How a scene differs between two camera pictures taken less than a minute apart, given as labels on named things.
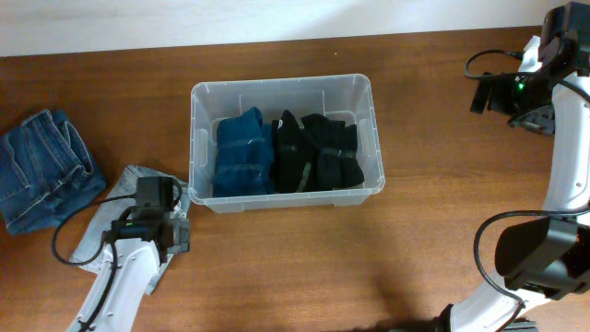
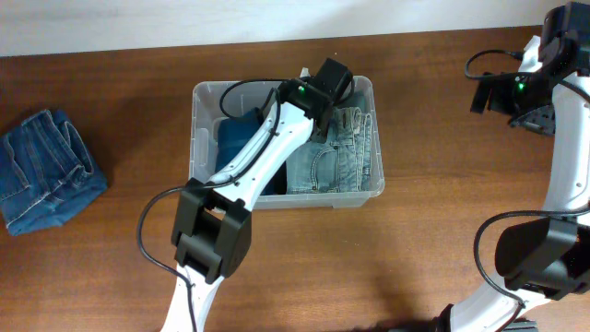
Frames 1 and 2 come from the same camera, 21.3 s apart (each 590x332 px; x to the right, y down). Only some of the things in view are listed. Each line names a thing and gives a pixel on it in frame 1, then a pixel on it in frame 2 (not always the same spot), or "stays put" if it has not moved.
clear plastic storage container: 284,142 stays put
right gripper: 501,103 stays put
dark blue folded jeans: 46,169 stays put
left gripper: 184,234 → 323,133
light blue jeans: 89,243 → 342,163
